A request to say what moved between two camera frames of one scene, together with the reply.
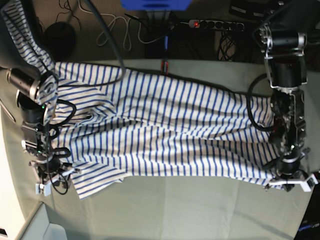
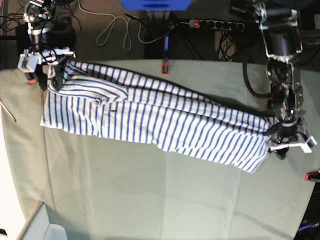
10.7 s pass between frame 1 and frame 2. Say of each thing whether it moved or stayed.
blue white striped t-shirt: moved
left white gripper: moved
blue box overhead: stayed
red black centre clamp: stayed
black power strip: stayed
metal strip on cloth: stayed
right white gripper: moved
